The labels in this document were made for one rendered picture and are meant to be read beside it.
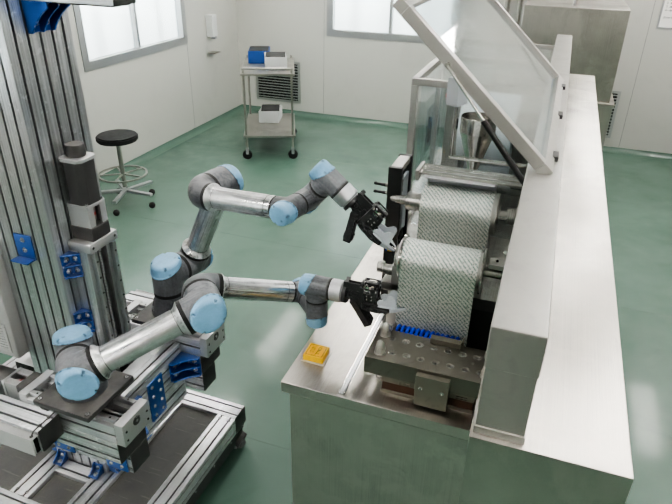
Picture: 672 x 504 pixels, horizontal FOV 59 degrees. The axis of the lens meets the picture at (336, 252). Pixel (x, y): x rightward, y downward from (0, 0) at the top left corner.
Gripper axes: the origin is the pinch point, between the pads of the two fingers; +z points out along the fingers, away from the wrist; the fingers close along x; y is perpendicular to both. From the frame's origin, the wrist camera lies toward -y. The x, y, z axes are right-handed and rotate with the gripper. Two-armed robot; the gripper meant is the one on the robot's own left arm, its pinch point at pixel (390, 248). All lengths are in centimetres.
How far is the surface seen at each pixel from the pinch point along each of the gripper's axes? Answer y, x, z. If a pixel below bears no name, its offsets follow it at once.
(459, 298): 8.1, -6.3, 24.8
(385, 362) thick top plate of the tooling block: -14.5, -26.0, 21.2
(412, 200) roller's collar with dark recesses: 6.9, 22.1, -4.2
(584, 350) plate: 48, -59, 32
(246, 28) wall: -234, 549, -246
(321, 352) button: -37.7, -16.4, 8.9
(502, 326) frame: 54, -89, 6
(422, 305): -3.1, -6.3, 19.6
